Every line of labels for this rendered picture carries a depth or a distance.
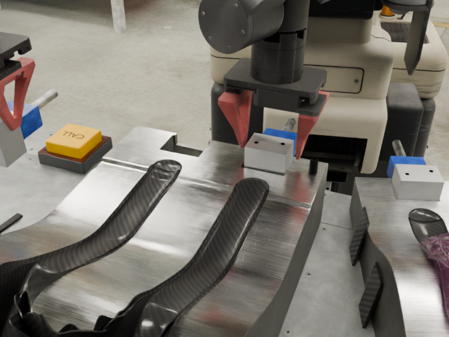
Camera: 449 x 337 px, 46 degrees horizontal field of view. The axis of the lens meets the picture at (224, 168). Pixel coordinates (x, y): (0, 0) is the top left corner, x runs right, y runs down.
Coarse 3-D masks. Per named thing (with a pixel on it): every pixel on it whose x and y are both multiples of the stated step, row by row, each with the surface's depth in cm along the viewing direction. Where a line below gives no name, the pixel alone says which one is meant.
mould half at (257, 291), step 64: (128, 192) 59; (192, 192) 59; (320, 192) 61; (0, 256) 44; (128, 256) 49; (192, 256) 51; (256, 256) 51; (64, 320) 38; (192, 320) 39; (256, 320) 40
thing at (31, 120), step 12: (48, 96) 67; (12, 108) 63; (24, 108) 63; (36, 108) 63; (0, 120) 58; (24, 120) 61; (36, 120) 63; (0, 132) 58; (12, 132) 60; (24, 132) 62; (0, 144) 58; (12, 144) 60; (24, 144) 62; (0, 156) 59; (12, 156) 60
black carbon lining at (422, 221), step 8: (416, 216) 61; (424, 216) 61; (432, 216) 61; (416, 224) 60; (424, 224) 60; (432, 224) 60; (440, 224) 60; (416, 232) 59; (424, 232) 59; (432, 232) 59; (440, 232) 59; (448, 232) 58
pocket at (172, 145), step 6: (174, 138) 69; (168, 144) 68; (174, 144) 70; (180, 144) 70; (186, 144) 70; (168, 150) 69; (174, 150) 70; (180, 150) 70; (186, 150) 69; (192, 150) 69; (198, 150) 69; (198, 156) 69
